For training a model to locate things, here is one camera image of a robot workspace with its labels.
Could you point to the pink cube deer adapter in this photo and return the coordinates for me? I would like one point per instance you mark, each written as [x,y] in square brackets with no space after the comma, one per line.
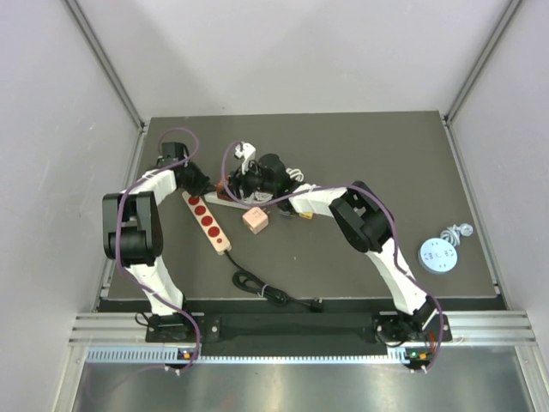
[255,219]

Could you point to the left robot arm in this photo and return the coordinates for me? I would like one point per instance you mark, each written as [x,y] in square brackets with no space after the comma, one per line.
[133,237]

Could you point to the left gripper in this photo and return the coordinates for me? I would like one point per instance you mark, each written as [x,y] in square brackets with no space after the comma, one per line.
[202,186]

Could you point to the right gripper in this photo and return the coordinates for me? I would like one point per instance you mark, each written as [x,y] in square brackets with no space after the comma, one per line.
[239,178]

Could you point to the beige strip with red sockets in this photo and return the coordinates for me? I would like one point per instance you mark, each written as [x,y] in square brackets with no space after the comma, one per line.
[208,224]

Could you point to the light blue round socket base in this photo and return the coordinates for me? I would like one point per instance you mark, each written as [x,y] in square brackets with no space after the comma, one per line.
[437,256]

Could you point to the dark red cube adapter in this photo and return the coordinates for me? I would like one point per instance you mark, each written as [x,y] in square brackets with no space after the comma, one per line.
[221,191]

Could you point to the gold USB charger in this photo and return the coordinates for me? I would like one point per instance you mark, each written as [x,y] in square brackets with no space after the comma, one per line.
[307,215]

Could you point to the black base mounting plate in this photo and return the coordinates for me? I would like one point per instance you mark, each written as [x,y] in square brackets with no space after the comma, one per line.
[369,327]

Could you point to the white power strip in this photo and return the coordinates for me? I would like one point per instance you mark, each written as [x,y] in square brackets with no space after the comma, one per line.
[214,198]

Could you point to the small grey plug adapter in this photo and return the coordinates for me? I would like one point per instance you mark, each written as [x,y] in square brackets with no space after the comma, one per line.
[287,213]

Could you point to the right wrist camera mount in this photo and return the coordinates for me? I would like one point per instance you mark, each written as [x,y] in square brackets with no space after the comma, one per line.
[246,153]

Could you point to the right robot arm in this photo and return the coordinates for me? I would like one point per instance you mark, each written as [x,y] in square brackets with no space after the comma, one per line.
[363,219]

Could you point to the slotted cable duct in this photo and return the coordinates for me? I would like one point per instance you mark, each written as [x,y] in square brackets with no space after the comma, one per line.
[181,356]

